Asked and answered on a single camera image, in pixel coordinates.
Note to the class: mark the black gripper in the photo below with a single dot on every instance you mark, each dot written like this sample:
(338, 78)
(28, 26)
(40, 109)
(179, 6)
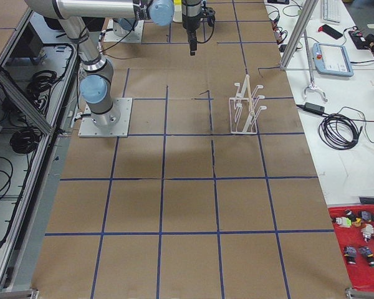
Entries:
(190, 19)

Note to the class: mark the white ikea cup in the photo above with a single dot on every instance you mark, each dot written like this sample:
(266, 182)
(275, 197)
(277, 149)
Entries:
(177, 16)

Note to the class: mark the white claw tool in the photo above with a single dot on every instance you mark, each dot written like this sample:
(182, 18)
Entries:
(314, 88)

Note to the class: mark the black phone red case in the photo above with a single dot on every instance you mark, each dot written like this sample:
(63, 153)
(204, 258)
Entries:
(330, 31)

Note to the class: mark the black power adapter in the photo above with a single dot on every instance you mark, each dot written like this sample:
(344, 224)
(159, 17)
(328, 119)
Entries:
(314, 108)

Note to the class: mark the teach pendant tablet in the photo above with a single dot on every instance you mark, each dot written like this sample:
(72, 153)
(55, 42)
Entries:
(332, 59)

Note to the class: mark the white keyboard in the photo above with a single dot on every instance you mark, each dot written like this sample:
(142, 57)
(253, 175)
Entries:
(330, 11)

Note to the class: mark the red plastic tray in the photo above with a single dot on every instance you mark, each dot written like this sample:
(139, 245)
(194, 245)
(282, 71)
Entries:
(354, 228)

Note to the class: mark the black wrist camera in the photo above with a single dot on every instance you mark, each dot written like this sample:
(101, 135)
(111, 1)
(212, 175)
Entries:
(209, 15)

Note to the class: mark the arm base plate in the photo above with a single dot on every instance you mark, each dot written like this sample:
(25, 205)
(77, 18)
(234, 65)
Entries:
(115, 33)
(115, 123)

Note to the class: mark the white wire cup rack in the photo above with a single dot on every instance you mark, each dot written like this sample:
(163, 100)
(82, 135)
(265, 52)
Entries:
(244, 108)

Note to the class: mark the aluminium frame post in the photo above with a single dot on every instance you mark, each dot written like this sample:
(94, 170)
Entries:
(298, 30)

